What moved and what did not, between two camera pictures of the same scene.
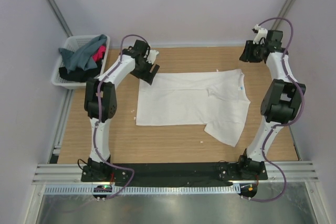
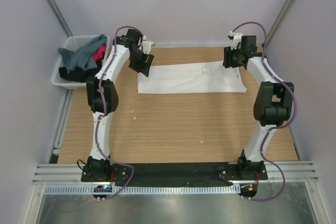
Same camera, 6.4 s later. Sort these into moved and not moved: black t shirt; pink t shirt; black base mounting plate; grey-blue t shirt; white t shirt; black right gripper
Moved: white t shirt; black right gripper
Not moved: black t shirt; black base mounting plate; grey-blue t shirt; pink t shirt
